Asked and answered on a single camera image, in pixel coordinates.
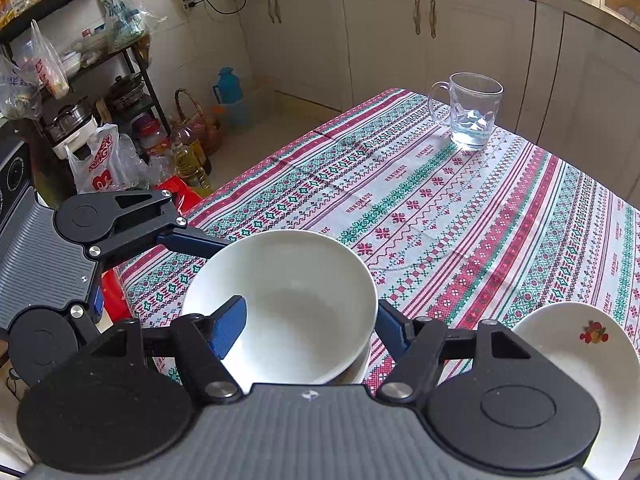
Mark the pink lid plastic jar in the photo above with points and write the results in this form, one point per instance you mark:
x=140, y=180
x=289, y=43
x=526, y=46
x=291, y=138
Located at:
x=150, y=135

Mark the white floral deep plate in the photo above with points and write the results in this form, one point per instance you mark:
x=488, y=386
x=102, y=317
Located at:
x=565, y=360

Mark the black induction cooker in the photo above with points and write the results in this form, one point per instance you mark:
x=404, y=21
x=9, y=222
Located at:
x=15, y=175

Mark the clear glass mug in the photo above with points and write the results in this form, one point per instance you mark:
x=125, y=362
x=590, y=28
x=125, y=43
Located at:
x=470, y=110

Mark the white ceramic bowl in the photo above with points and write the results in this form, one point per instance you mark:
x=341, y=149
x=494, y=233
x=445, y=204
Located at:
x=357, y=367
x=300, y=290

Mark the red green patterned tablecloth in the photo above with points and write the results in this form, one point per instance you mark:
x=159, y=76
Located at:
x=425, y=210

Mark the white red plastic bag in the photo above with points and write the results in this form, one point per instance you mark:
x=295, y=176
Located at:
x=100, y=165

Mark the silver rice cooker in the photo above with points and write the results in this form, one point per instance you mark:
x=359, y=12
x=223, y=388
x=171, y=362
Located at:
x=70, y=127

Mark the blue thermos jug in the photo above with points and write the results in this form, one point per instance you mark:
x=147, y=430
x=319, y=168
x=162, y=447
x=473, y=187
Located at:
x=227, y=87

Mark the white kitchen cabinets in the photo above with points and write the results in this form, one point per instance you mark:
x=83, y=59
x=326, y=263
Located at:
x=380, y=50

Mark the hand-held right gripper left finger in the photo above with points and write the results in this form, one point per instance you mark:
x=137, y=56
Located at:
x=230, y=327

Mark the dark lidded pot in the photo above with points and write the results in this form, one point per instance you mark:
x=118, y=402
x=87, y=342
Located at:
x=125, y=90

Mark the cooking oil bottle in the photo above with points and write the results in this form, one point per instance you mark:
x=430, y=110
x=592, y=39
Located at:
x=190, y=160

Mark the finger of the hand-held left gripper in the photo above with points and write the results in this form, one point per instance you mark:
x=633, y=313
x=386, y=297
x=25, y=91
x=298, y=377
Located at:
x=98, y=302
x=190, y=242

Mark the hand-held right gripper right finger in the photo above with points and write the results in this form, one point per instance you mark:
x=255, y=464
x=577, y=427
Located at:
x=392, y=330

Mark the black metal shelf rack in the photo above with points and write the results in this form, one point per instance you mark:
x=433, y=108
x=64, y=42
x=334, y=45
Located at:
x=135, y=67

